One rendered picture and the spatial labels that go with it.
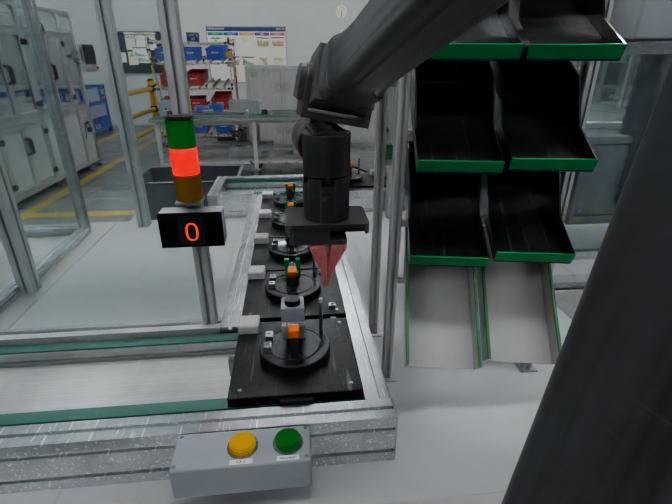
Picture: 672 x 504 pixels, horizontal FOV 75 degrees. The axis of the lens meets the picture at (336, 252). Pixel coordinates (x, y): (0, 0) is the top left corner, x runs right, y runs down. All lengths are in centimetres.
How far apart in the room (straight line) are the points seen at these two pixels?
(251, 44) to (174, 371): 1049
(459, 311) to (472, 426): 22
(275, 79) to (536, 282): 729
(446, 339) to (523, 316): 16
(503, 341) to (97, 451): 73
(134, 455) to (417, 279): 58
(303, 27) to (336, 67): 1077
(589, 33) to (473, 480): 74
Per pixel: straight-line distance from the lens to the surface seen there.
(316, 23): 1122
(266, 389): 83
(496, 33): 78
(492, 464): 89
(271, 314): 103
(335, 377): 84
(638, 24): 172
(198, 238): 90
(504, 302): 93
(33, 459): 90
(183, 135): 85
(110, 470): 88
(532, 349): 92
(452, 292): 89
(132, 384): 100
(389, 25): 33
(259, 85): 802
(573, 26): 87
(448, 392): 101
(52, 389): 106
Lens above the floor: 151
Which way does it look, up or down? 24 degrees down
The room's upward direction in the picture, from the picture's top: straight up
